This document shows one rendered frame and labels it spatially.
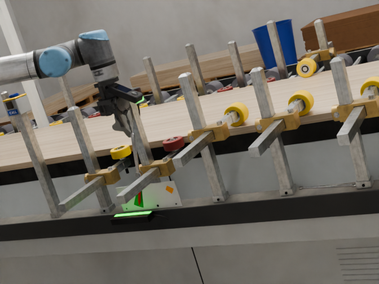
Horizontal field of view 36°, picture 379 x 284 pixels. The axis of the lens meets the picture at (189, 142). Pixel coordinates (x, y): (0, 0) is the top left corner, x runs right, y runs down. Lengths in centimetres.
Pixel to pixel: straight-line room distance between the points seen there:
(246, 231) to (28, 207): 120
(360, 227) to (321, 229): 13
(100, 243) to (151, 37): 841
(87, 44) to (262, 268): 111
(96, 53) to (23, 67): 25
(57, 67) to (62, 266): 134
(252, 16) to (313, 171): 764
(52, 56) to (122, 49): 925
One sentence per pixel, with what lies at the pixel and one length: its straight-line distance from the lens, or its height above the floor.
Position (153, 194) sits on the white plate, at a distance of 215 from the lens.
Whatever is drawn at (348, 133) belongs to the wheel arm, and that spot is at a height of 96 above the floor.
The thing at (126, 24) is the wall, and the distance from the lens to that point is 1089.
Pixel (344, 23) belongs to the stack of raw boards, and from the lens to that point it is 785.
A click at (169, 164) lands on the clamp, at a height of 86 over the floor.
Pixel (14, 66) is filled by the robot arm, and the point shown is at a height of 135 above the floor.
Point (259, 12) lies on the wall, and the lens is 961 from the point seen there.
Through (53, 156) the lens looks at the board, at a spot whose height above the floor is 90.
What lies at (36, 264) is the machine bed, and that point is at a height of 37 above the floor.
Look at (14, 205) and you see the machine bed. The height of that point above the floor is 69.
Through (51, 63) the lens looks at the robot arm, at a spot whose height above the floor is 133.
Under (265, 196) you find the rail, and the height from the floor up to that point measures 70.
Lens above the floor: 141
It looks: 14 degrees down
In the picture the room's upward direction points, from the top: 17 degrees counter-clockwise
